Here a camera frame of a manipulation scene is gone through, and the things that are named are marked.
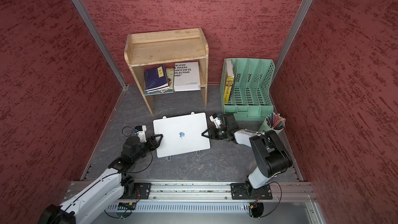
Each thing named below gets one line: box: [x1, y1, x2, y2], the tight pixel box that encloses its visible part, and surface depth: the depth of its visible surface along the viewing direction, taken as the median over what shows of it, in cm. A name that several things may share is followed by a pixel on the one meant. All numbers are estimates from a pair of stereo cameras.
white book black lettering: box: [174, 61, 202, 92], surface depth 92 cm
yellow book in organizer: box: [223, 75, 234, 104], surface depth 99 cm
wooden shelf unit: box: [124, 28, 209, 115], surface depth 81 cm
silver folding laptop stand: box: [162, 111, 202, 162], surface depth 87 cm
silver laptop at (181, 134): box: [153, 112, 211, 159], surface depth 87 cm
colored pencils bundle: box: [266, 112, 287, 130], surface depth 87 cm
